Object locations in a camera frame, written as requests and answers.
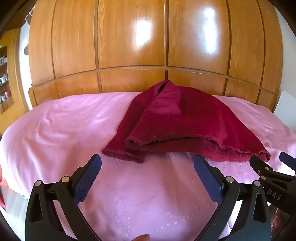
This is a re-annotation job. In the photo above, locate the wooden wardrobe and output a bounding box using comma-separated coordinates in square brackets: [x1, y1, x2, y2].
[28, 0, 284, 114]

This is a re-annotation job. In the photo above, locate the dark red fleece garment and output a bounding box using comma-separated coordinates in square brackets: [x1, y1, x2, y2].
[101, 80, 271, 164]

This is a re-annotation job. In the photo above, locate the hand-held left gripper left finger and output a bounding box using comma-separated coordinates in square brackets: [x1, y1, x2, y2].
[24, 153, 102, 241]

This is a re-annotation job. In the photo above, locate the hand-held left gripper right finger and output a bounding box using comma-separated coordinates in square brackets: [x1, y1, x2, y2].
[193, 155, 271, 241]

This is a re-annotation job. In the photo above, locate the person's right hand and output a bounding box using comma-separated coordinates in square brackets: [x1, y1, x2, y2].
[270, 207, 289, 235]

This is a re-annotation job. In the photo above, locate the red cloth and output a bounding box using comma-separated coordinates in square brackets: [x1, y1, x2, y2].
[0, 166, 8, 210]

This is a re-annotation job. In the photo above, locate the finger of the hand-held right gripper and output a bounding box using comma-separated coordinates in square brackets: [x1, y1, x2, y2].
[279, 151, 296, 171]
[249, 155, 296, 184]

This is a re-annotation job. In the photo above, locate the pink bed sheet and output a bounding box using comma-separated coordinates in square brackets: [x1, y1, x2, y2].
[0, 91, 296, 241]

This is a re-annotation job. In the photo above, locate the wooden shelf cabinet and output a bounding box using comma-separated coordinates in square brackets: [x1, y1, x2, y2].
[0, 28, 26, 114]

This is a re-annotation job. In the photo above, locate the white panel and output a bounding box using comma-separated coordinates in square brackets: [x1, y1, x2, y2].
[273, 90, 296, 123]

